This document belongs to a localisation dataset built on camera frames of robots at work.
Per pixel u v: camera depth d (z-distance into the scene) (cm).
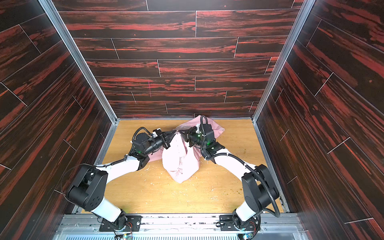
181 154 87
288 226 73
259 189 44
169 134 76
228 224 72
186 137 72
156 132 76
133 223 73
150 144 69
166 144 75
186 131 72
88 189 45
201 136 62
